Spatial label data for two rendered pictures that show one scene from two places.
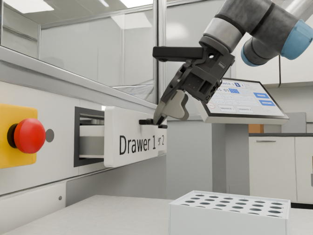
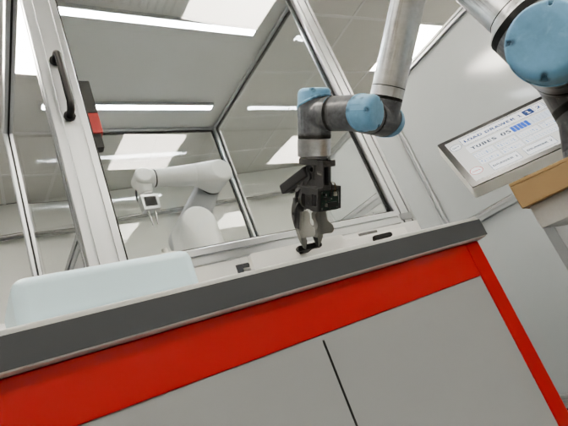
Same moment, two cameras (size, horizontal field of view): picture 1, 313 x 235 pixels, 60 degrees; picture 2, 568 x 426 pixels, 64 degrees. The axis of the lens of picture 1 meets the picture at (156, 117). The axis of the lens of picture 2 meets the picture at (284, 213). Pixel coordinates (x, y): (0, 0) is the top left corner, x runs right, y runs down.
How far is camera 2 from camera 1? 70 cm
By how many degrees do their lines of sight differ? 38
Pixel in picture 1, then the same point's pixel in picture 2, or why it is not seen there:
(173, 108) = (306, 229)
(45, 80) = (199, 259)
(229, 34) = (308, 147)
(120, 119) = (264, 259)
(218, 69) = (319, 177)
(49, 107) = (210, 275)
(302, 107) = not seen: outside the picture
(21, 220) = not seen: hidden behind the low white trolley
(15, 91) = not seen: hidden behind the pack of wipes
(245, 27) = (318, 133)
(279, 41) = (346, 126)
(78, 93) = (234, 254)
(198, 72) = (305, 190)
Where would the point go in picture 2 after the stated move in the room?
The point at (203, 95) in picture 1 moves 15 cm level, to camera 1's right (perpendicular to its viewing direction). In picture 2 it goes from (315, 207) to (369, 172)
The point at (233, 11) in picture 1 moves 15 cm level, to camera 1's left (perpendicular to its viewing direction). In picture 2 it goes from (301, 128) to (256, 164)
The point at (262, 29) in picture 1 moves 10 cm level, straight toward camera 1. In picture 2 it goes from (330, 126) to (290, 129)
